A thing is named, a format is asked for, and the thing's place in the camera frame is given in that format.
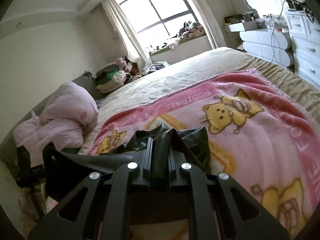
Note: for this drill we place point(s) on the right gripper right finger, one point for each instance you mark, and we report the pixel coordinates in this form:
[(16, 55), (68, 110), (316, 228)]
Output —
[(216, 207)]

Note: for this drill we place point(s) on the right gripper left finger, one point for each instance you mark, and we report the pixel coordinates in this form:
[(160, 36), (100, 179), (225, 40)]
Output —
[(89, 190)]

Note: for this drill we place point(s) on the black leather jacket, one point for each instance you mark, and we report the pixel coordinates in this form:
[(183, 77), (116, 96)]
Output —
[(155, 149)]

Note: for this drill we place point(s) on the stack of folded clothes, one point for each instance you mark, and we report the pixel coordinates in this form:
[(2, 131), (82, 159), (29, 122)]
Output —
[(116, 74)]

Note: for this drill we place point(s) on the clothes pile on windowsill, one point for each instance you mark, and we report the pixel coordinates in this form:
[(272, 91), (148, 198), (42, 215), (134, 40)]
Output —
[(189, 31)]

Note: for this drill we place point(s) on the pink rolled duvet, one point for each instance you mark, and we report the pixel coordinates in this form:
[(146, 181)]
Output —
[(69, 114)]

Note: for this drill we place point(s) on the pink cartoon bear blanket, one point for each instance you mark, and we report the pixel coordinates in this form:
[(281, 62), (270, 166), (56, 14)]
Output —
[(256, 132)]

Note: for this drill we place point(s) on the beige bed cover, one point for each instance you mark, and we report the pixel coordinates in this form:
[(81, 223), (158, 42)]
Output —
[(197, 68)]

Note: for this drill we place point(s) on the white curtain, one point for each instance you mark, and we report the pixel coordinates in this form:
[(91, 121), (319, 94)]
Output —
[(136, 51)]

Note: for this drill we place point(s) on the white dressing table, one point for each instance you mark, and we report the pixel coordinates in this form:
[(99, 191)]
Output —
[(266, 37)]

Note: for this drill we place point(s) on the white drawer cabinet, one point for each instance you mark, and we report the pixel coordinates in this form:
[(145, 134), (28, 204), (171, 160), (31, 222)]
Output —
[(304, 33)]

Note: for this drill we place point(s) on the window with dark frame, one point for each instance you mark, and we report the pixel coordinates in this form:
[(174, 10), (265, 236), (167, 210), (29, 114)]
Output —
[(156, 21)]

